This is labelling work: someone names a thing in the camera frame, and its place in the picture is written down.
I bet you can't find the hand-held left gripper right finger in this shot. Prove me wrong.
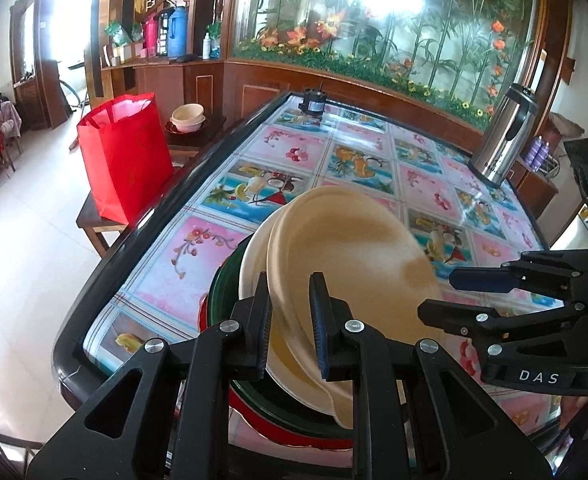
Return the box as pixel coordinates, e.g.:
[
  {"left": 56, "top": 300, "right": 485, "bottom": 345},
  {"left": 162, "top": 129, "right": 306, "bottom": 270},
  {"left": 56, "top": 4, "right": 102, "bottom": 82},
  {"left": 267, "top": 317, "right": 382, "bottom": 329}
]
[{"left": 308, "top": 271, "right": 549, "bottom": 480}]

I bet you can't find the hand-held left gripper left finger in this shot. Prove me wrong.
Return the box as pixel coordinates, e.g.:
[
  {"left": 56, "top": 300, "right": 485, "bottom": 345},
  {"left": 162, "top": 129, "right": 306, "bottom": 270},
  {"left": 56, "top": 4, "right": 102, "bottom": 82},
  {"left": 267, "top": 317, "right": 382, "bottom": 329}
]
[{"left": 39, "top": 271, "right": 275, "bottom": 480}]

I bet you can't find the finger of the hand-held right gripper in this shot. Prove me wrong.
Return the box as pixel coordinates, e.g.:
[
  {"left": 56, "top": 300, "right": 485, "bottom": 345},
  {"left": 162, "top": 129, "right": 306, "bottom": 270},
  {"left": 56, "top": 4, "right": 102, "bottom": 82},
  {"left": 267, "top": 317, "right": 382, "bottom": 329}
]
[
  {"left": 418, "top": 299, "right": 588, "bottom": 361},
  {"left": 448, "top": 249, "right": 588, "bottom": 307}
]

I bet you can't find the green plate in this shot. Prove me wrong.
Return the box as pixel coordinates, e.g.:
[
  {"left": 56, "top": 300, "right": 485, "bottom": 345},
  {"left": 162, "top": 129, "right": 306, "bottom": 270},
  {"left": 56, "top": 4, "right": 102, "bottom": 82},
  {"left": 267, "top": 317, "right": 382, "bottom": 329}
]
[{"left": 208, "top": 255, "right": 359, "bottom": 436}]

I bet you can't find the beige plate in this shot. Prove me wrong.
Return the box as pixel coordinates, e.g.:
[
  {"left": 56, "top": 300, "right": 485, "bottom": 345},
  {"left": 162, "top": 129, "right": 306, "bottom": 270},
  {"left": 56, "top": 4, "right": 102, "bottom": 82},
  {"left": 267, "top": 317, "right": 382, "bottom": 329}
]
[
  {"left": 266, "top": 187, "right": 444, "bottom": 431},
  {"left": 238, "top": 200, "right": 299, "bottom": 311}
]

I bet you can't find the large red gold-rimmed plate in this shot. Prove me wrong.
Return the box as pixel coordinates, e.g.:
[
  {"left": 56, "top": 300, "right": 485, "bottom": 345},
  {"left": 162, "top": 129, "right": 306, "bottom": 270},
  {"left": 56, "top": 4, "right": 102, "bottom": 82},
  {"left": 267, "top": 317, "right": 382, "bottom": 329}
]
[{"left": 198, "top": 255, "right": 359, "bottom": 451}]

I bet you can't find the fruit print tablecloth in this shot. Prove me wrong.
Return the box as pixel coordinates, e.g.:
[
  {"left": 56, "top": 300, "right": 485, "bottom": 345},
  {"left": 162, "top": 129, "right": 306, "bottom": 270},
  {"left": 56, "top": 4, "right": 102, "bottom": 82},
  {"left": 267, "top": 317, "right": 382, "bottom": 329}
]
[{"left": 81, "top": 92, "right": 569, "bottom": 441}]

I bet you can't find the stainless steel thermos jug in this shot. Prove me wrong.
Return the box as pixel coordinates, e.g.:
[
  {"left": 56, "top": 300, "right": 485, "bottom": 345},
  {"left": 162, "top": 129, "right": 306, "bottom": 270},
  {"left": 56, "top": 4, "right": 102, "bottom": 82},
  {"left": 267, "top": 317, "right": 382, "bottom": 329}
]
[{"left": 468, "top": 82, "right": 539, "bottom": 190}]

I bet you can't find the dark wooden side table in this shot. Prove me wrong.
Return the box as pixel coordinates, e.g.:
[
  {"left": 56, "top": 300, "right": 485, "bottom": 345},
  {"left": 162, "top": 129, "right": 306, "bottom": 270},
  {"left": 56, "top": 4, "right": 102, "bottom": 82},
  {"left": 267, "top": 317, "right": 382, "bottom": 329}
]
[{"left": 164, "top": 115, "right": 227, "bottom": 166}]

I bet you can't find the wooden stool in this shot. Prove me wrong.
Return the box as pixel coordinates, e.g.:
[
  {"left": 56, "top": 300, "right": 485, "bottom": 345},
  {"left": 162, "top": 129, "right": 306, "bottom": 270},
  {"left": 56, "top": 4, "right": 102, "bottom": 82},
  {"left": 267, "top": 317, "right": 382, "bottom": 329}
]
[{"left": 76, "top": 200, "right": 135, "bottom": 256}]

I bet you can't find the cream bowl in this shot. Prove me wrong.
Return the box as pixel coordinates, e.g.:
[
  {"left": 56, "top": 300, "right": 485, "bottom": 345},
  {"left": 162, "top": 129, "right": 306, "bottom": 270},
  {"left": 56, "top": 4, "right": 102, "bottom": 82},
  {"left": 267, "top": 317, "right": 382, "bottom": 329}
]
[
  {"left": 171, "top": 104, "right": 205, "bottom": 126},
  {"left": 169, "top": 117, "right": 207, "bottom": 134}
]

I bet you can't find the red gift bag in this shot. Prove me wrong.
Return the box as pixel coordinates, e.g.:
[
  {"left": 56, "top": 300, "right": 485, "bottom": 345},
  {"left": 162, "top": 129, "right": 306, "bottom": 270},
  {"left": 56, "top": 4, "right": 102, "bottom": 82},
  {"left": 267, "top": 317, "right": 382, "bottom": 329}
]
[{"left": 76, "top": 92, "right": 175, "bottom": 226}]

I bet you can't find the dark red plate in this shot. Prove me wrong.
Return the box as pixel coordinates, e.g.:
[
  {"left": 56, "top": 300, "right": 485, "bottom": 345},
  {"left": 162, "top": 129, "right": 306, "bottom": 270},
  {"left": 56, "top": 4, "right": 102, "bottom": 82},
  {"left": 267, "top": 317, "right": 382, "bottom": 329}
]
[{"left": 164, "top": 120, "right": 213, "bottom": 137}]

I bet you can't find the small black motor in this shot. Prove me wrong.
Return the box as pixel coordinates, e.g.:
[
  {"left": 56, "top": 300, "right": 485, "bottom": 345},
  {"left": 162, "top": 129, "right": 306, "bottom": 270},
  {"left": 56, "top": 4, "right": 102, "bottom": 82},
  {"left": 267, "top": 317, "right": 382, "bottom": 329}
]
[{"left": 298, "top": 81, "right": 327, "bottom": 117}]

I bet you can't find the wooden cabinet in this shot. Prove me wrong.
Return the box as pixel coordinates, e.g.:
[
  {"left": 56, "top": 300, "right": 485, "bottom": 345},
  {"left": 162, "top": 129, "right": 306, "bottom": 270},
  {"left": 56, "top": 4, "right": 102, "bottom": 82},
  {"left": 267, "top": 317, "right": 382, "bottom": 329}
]
[{"left": 99, "top": 55, "right": 295, "bottom": 126}]

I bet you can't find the bamboo painted glass screen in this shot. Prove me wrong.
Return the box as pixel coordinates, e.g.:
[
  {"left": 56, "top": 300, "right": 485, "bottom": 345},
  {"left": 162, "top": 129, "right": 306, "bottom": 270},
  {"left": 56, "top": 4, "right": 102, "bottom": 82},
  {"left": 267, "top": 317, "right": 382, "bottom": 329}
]
[{"left": 229, "top": 0, "right": 549, "bottom": 133}]

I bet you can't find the blue thermos jug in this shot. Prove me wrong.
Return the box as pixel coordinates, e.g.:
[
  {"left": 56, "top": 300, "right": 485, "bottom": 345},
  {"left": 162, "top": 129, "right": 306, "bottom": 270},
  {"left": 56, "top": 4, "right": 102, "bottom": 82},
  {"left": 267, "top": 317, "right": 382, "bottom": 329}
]
[{"left": 166, "top": 2, "right": 191, "bottom": 58}]

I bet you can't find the black thermos jug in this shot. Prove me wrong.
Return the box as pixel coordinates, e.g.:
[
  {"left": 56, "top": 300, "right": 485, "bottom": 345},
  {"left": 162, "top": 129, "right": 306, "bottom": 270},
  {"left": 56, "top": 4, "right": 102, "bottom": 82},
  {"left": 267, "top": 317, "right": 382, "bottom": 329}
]
[{"left": 155, "top": 10, "right": 171, "bottom": 56}]

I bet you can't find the pink thermos jug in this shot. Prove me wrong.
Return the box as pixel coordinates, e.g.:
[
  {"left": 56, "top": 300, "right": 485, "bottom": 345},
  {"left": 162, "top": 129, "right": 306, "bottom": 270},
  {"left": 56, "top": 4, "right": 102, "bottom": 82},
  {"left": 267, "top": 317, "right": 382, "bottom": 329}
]
[{"left": 144, "top": 15, "right": 159, "bottom": 58}]

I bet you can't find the green packet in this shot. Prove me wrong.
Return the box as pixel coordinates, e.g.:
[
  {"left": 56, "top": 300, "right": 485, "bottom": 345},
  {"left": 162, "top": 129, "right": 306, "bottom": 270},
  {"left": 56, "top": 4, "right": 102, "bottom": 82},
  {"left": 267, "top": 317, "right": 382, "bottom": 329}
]
[{"left": 105, "top": 20, "right": 132, "bottom": 47}]

